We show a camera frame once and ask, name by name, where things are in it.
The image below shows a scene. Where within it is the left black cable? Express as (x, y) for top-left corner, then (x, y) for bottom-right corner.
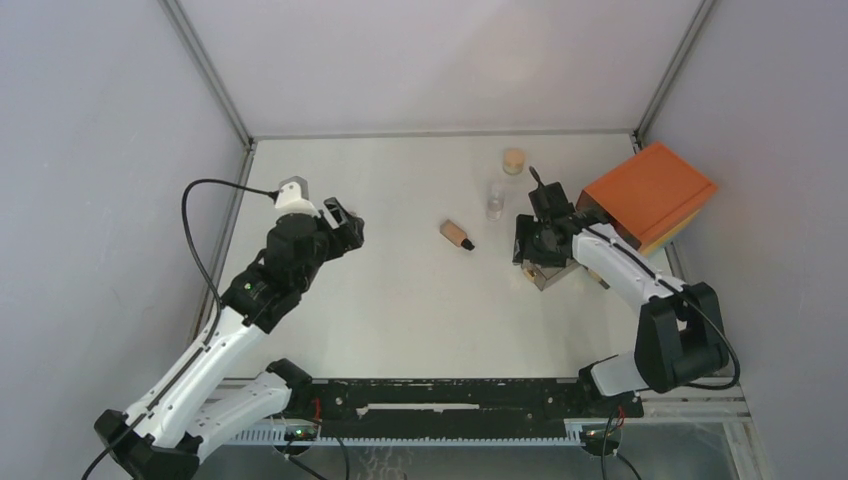
(80, 178), (280, 480)

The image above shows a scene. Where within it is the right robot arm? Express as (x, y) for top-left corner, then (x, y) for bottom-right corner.
(571, 223), (739, 416)

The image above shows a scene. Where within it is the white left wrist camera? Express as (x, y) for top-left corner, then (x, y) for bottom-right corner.
(274, 176), (320, 217)

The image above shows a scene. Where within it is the orange clear drawer organizer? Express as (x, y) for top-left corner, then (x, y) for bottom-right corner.
(519, 141), (719, 293)

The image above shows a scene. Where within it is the beige foundation tube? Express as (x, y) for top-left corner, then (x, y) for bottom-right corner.
(439, 220), (475, 251)

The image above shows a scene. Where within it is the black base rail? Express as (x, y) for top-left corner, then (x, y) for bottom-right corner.
(277, 378), (644, 441)

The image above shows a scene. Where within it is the right black cable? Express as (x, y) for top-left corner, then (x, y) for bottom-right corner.
(528, 166), (742, 480)

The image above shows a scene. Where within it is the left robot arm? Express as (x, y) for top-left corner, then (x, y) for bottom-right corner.
(94, 179), (585, 479)

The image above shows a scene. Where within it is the round beige powder jar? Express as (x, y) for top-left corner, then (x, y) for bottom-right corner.
(502, 148), (526, 176)

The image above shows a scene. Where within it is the clear small bottle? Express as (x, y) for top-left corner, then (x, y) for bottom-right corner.
(486, 183), (505, 221)

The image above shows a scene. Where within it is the black cable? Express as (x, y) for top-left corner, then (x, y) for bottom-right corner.
(528, 166), (742, 480)
(80, 178), (280, 480)

